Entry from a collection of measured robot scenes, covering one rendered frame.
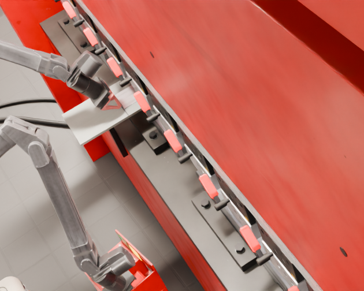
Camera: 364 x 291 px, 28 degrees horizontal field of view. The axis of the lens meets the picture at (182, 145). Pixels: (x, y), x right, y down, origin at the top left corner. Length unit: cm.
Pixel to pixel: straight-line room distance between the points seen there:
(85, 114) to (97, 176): 123
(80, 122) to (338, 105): 171
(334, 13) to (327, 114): 23
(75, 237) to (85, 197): 155
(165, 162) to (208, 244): 37
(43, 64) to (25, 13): 90
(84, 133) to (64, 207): 44
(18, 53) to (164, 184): 61
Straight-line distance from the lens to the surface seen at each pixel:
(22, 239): 363
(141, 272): 235
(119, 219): 346
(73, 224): 206
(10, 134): 195
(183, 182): 230
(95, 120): 243
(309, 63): 82
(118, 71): 223
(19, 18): 317
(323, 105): 86
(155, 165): 238
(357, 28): 63
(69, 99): 347
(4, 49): 230
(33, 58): 229
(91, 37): 240
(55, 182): 201
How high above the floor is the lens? 260
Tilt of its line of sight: 46 degrees down
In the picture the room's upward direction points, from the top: 24 degrees counter-clockwise
